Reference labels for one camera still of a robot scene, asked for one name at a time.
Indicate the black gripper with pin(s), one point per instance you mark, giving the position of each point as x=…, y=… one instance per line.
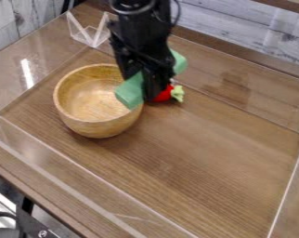
x=139, y=36

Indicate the green foam block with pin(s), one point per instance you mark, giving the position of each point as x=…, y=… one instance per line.
x=130, y=92

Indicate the black table leg frame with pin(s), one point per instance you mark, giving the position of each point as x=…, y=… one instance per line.
x=28, y=226

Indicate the red plush strawberry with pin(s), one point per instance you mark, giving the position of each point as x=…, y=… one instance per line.
x=174, y=92

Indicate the wooden brown bowl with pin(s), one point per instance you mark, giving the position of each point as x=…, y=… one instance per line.
x=88, y=107

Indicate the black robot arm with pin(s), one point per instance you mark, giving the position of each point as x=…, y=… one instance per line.
x=140, y=4

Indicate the clear acrylic corner bracket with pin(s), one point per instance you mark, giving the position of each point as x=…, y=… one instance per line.
x=92, y=36

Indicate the clear acrylic wall panel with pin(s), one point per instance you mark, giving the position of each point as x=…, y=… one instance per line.
x=77, y=197

